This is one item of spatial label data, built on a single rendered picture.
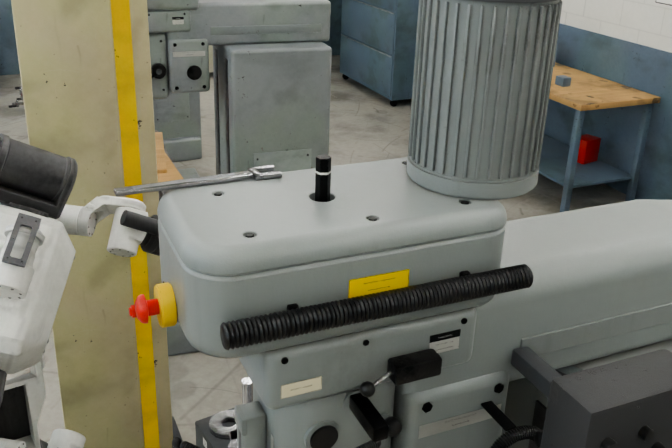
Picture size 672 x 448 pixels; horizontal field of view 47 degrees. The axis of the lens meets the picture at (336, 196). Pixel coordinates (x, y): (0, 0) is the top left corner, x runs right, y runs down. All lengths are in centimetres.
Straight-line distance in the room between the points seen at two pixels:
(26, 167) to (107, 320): 164
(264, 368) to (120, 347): 214
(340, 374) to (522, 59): 50
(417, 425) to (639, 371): 34
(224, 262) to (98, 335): 221
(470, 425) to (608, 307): 30
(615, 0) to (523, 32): 567
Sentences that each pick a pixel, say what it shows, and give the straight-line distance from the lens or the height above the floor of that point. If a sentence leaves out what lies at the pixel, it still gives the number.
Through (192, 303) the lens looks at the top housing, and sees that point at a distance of 99.
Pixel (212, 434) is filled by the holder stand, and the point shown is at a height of 112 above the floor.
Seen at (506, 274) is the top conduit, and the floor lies 180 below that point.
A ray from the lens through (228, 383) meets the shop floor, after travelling 393.
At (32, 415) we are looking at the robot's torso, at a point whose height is 121.
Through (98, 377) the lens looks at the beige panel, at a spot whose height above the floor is 48.
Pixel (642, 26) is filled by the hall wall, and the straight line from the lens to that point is 652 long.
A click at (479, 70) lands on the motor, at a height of 208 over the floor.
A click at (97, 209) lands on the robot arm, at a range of 178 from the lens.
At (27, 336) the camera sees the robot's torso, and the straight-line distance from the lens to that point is 143.
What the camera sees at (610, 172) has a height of 23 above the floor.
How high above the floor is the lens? 231
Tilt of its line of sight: 22 degrees down
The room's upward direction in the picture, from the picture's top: 2 degrees clockwise
